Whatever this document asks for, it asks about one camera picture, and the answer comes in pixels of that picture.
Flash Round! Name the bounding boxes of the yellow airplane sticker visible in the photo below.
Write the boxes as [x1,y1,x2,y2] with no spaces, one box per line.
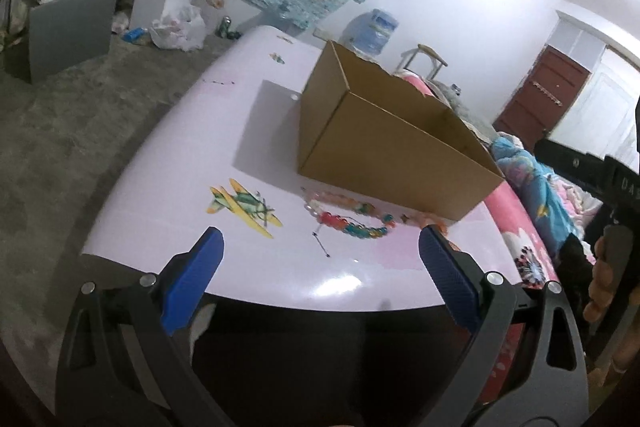
[207,178,282,239]

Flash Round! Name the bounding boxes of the pink orange bead bracelet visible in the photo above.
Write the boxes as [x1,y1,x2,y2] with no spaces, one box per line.
[417,213,451,235]

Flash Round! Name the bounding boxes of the brown cardboard box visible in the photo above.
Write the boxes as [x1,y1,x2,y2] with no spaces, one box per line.
[298,40,506,222]

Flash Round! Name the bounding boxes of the wooden chair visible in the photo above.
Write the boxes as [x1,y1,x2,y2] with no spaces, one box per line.
[400,43,448,80]

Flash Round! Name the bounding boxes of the white plastic bag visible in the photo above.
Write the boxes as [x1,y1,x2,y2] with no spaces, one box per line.
[149,5,207,52]

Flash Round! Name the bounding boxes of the person's right hand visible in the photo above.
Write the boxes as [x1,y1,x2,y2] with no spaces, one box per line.
[582,237,640,375]

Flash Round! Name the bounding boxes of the grey fuzzy blanket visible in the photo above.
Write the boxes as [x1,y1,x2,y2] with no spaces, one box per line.
[430,79,496,142]

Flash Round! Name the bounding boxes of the red brown door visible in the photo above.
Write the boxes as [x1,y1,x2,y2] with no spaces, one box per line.
[492,47,591,150]

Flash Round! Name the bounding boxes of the multicoloured bead bracelet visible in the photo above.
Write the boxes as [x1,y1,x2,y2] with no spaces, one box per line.
[301,187,398,240]

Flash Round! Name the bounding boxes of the blue water dispenser bottle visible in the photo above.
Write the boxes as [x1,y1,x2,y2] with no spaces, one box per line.
[345,9,401,58]

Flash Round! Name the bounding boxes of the blue floral blanket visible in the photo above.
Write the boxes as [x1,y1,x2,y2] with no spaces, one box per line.
[490,134,601,258]

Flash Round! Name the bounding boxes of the pink printed blanket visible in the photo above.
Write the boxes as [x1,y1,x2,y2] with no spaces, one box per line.
[395,72,596,408]

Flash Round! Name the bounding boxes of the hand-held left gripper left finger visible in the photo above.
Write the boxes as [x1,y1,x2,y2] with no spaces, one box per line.
[56,227,236,427]

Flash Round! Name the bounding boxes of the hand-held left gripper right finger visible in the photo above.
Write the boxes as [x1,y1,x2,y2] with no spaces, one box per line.
[419,224,591,427]

